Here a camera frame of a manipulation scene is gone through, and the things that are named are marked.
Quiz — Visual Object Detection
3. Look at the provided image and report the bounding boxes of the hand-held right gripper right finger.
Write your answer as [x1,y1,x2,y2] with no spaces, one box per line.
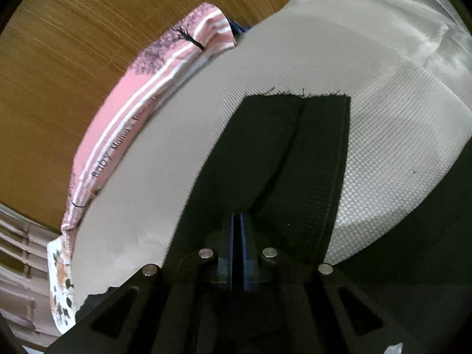
[240,212,433,354]

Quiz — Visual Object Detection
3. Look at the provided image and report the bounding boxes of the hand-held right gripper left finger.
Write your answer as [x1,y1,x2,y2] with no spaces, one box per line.
[44,212,237,354]

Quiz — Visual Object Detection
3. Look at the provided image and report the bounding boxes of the black pants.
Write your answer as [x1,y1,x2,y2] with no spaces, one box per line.
[83,93,352,303]

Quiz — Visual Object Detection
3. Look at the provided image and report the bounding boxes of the pink striped pillow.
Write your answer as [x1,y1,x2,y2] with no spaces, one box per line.
[61,3,237,237]

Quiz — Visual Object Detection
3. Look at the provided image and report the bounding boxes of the white floral cloth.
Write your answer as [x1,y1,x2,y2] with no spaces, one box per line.
[47,238,79,335]

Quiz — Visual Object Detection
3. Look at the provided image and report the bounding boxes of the white slatted furniture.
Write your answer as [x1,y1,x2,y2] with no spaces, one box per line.
[0,203,61,342]

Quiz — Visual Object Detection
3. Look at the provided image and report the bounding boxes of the beige woven bed cover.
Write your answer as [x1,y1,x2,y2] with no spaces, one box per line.
[68,0,472,312]

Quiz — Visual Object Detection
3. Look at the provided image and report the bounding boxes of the blue cloth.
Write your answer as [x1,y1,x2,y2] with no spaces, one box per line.
[227,17,247,38]

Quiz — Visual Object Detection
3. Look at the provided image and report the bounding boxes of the wooden headboard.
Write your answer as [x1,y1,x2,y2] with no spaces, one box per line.
[0,0,314,229]

